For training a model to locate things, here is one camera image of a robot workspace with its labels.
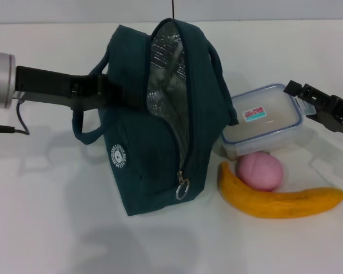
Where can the yellow banana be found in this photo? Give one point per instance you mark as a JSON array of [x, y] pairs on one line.
[[274, 204]]

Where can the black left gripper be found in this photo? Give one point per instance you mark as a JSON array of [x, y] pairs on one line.
[[43, 82]]

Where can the pink peach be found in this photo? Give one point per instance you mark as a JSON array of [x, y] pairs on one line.
[[260, 171]]

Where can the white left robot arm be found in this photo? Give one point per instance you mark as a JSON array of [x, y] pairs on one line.
[[0, 80]]

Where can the dark teal insulated lunch bag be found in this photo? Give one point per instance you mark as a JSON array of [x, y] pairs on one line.
[[165, 160]]

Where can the clear plastic lunch box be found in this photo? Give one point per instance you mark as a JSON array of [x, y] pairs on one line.
[[263, 125]]

